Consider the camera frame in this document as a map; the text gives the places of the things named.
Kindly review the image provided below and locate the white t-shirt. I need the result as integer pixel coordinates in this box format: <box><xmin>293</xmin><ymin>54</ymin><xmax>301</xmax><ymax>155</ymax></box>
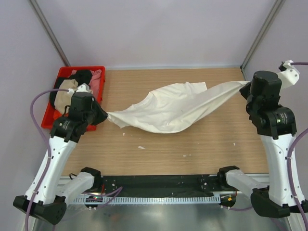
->
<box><xmin>108</xmin><ymin>81</ymin><xmax>247</xmax><ymax>134</ymax></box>

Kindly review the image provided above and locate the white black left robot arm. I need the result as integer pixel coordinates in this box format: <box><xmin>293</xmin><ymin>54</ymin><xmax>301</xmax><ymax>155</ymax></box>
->
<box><xmin>13</xmin><ymin>84</ymin><xmax>108</xmax><ymax>225</ymax></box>

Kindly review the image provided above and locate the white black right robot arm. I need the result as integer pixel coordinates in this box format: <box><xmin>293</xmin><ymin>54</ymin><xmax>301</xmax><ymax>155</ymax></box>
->
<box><xmin>217</xmin><ymin>60</ymin><xmax>308</xmax><ymax>218</ymax></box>

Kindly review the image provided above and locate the beige t-shirt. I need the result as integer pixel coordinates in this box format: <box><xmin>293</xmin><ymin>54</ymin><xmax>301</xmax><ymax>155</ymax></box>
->
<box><xmin>54</xmin><ymin>79</ymin><xmax>78</xmax><ymax>114</ymax></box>

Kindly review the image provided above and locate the pink t-shirt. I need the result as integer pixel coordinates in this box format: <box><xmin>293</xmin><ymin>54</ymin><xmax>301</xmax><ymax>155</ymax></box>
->
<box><xmin>72</xmin><ymin>69</ymin><xmax>102</xmax><ymax>99</ymax></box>

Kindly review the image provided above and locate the orange t-shirt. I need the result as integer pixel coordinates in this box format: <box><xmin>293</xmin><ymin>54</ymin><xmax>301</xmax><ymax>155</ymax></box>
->
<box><xmin>53</xmin><ymin>110</ymin><xmax>67</xmax><ymax>120</ymax></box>

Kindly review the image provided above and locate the black t-shirt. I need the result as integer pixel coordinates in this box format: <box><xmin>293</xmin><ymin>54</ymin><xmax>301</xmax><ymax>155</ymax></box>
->
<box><xmin>50</xmin><ymin>70</ymin><xmax>93</xmax><ymax>111</ymax></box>

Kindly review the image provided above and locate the grey right corner post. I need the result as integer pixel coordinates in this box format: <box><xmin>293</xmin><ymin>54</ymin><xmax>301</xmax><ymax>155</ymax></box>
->
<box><xmin>240</xmin><ymin>0</ymin><xmax>286</xmax><ymax>73</ymax></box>

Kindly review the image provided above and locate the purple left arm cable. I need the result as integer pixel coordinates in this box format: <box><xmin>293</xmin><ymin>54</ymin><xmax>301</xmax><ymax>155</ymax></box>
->
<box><xmin>24</xmin><ymin>88</ymin><xmax>123</xmax><ymax>231</ymax></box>

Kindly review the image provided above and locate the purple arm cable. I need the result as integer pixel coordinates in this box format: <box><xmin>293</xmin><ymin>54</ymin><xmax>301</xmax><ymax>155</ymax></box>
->
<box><xmin>24</xmin><ymin>88</ymin><xmax>123</xmax><ymax>231</ymax></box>
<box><xmin>220</xmin><ymin>61</ymin><xmax>308</xmax><ymax>231</ymax></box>

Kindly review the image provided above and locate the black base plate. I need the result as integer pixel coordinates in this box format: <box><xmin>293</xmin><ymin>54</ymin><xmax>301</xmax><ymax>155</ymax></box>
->
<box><xmin>102</xmin><ymin>175</ymin><xmax>235</xmax><ymax>198</ymax></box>

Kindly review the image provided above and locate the grey metal corner post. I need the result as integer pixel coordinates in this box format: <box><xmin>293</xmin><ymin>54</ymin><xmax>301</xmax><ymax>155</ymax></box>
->
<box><xmin>28</xmin><ymin>0</ymin><xmax>71</xmax><ymax>66</ymax></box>

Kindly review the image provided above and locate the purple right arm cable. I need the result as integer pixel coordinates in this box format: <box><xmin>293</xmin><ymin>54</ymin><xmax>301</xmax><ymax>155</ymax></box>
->
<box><xmin>220</xmin><ymin>61</ymin><xmax>308</xmax><ymax>231</ymax></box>

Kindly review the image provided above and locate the aluminium rail frame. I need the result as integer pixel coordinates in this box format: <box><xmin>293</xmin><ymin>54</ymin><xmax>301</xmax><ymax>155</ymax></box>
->
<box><xmin>29</xmin><ymin>185</ymin><xmax>305</xmax><ymax>231</ymax></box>

